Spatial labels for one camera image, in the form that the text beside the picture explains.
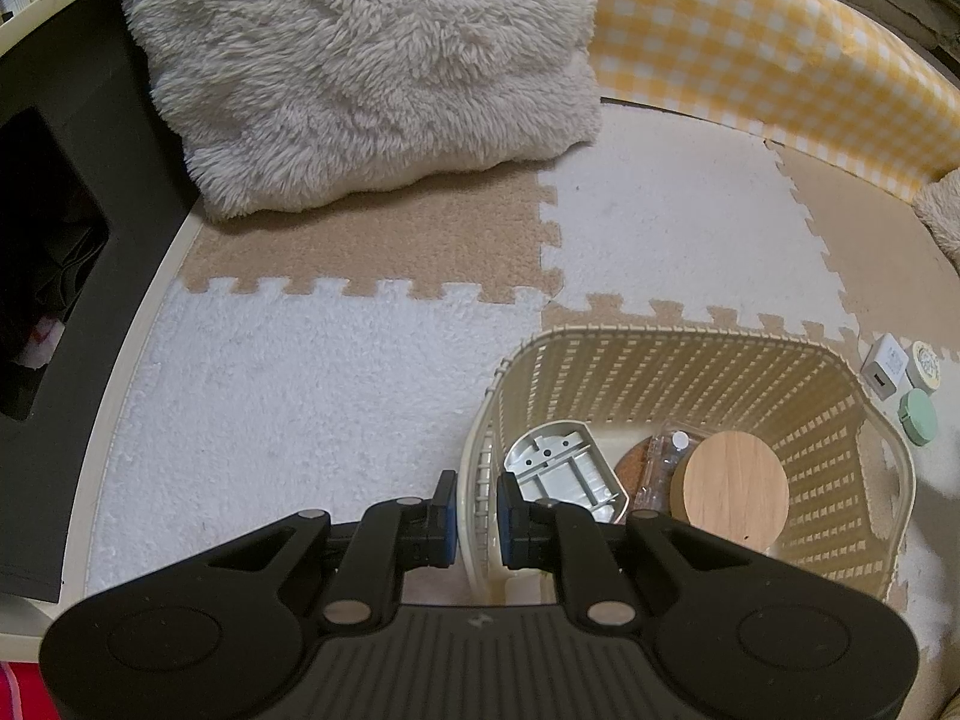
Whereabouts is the round yellow white tin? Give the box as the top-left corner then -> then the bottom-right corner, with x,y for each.
907,340 -> 952,395

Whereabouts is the round wooden disc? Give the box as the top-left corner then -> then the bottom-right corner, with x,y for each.
671,431 -> 790,552

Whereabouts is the fluffy cream pillow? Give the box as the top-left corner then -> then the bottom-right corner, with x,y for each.
120,0 -> 605,222
911,169 -> 960,271

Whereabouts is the yellow checked padded bumper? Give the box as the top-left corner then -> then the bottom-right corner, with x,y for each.
589,0 -> 960,205

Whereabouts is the round green case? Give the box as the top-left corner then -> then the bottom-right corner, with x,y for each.
898,388 -> 938,447

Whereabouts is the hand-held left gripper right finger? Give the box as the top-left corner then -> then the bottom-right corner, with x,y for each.
497,474 -> 766,627

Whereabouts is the red cloth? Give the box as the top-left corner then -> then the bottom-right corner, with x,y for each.
0,660 -> 57,720

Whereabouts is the black cabinet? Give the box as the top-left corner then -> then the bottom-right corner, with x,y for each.
0,0 -> 200,605

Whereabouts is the round cork coaster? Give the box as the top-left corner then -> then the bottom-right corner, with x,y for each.
615,436 -> 661,496

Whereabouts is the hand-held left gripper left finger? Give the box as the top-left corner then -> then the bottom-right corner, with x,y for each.
206,469 -> 458,635

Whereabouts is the grey metal bracket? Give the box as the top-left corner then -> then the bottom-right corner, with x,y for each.
502,422 -> 629,522

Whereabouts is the clear plastic case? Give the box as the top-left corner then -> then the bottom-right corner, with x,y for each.
634,424 -> 710,515

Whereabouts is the beige and white puzzle mat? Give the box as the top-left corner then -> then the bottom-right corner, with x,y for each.
82,101 -> 960,661

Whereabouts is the white charger plug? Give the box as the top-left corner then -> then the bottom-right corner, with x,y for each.
861,331 -> 908,398

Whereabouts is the cream woven plastic basket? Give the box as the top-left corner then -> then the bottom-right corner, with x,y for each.
459,324 -> 917,608

